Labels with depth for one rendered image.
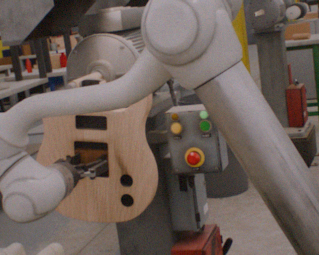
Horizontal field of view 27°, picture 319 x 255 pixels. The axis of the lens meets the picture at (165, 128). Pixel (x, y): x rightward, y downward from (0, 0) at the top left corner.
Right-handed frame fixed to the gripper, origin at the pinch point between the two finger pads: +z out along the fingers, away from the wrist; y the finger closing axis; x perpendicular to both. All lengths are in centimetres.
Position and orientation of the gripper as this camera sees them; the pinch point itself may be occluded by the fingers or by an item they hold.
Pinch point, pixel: (90, 159)
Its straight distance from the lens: 186.3
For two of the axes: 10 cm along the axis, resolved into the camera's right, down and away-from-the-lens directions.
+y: 9.6, 0.4, -2.8
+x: -0.2, -9.8, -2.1
